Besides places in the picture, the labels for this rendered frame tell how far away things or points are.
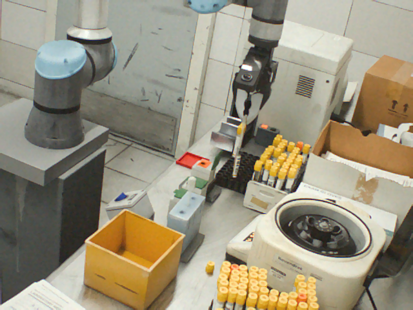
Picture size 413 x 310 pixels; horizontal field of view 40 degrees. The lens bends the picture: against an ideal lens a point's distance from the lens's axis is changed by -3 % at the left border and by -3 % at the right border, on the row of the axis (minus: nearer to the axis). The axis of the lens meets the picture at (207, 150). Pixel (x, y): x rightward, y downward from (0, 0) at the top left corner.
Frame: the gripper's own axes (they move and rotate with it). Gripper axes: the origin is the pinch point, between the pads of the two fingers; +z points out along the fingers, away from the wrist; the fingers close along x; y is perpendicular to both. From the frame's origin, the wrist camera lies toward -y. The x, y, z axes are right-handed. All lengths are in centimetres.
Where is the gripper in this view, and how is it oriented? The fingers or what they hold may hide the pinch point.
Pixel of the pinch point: (244, 119)
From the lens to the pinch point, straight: 140.5
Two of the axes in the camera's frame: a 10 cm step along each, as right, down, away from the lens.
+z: -1.6, 8.8, 4.5
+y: 3.7, -3.7, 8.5
